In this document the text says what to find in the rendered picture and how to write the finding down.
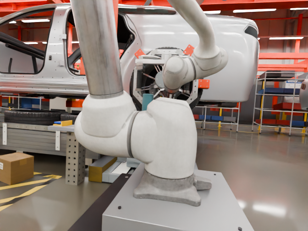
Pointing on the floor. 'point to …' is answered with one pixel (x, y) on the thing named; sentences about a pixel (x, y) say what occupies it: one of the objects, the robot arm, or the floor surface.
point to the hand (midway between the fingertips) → (170, 97)
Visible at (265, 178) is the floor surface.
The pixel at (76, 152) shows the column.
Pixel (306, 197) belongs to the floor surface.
